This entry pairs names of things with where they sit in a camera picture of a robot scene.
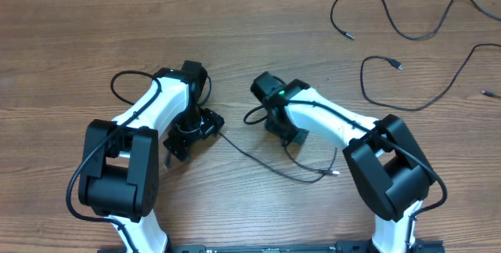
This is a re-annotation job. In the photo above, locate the thin black micro USB cable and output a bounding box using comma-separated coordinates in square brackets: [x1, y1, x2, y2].
[164, 131, 341, 185]

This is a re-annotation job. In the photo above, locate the black audio jack cable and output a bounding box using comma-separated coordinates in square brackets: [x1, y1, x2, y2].
[330, 0, 501, 42]

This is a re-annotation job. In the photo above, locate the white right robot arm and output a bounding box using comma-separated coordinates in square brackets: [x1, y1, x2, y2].
[250, 72, 445, 252]

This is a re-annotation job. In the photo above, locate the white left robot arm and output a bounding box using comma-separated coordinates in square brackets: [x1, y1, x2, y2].
[67, 60, 224, 252]

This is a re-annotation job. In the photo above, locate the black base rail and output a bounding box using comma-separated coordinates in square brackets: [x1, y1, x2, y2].
[97, 239, 445, 253]

